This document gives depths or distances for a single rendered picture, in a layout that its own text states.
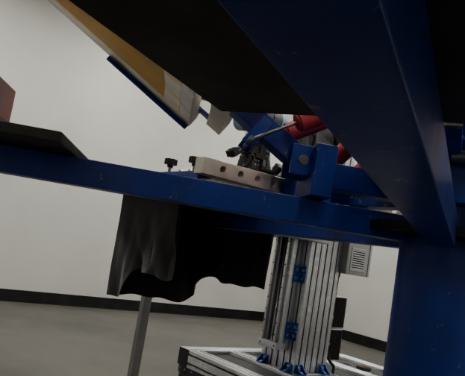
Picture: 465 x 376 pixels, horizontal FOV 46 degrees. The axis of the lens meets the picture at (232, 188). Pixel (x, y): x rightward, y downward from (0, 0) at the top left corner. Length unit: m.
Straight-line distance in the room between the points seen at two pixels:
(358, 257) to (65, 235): 3.30
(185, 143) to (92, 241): 1.50
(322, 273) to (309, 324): 0.28
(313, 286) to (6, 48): 3.76
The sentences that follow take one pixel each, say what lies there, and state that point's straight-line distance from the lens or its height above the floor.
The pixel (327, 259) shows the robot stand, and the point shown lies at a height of 0.82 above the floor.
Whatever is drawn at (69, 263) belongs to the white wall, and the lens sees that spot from 5.65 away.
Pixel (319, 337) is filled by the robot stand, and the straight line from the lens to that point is 3.02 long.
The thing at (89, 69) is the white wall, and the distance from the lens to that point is 5.79.
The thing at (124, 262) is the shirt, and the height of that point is 0.67.
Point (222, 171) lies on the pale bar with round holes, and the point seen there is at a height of 1.01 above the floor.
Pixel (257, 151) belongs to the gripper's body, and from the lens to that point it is 2.03.
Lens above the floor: 0.78
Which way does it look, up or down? 7 degrees up
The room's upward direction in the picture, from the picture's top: 9 degrees clockwise
